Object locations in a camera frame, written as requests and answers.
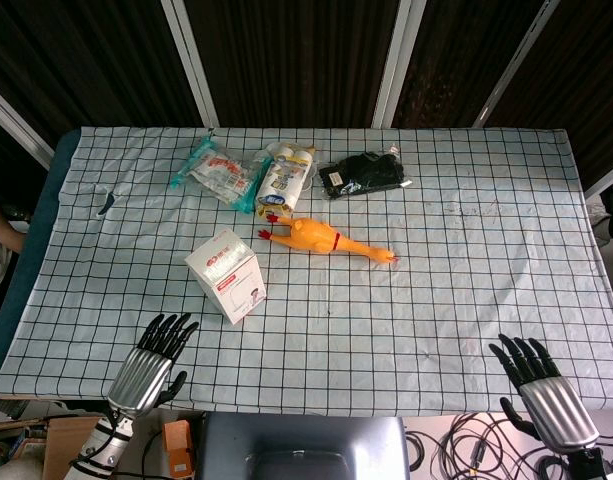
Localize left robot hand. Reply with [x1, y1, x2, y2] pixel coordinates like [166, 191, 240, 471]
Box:
[106, 312, 200, 419]

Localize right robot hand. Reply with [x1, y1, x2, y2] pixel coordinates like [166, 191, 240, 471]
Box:
[488, 333, 601, 456]

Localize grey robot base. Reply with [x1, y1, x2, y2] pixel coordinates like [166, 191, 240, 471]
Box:
[197, 411, 412, 480]

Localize orange box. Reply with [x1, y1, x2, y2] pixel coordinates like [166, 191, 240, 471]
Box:
[161, 419, 197, 478]

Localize brown cardboard box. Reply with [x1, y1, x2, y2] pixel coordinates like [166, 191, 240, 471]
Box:
[41, 415, 107, 480]

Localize white cardboard box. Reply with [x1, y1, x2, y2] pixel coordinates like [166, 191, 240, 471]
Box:
[184, 227, 268, 326]

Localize teal table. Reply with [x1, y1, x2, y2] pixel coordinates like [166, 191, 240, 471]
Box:
[0, 128, 82, 397]

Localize white checkered tablecloth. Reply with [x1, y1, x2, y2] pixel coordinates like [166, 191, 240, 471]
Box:
[0, 125, 613, 419]

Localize person in white shirt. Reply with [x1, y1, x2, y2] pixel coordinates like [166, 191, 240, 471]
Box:
[0, 193, 26, 302]

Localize teal-edged plastic snack bag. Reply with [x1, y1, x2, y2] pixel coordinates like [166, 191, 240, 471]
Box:
[169, 135, 271, 215]

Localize yellow rubber chicken toy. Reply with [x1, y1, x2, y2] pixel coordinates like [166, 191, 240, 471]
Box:
[257, 213, 401, 266]

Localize white and yellow roll pack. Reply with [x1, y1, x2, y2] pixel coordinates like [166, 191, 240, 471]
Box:
[254, 141, 318, 221]

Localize black gloves in plastic bag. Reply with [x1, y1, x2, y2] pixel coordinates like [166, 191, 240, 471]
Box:
[318, 144, 413, 201]

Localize black cable bundle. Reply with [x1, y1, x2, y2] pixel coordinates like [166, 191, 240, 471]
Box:
[404, 411, 613, 480]

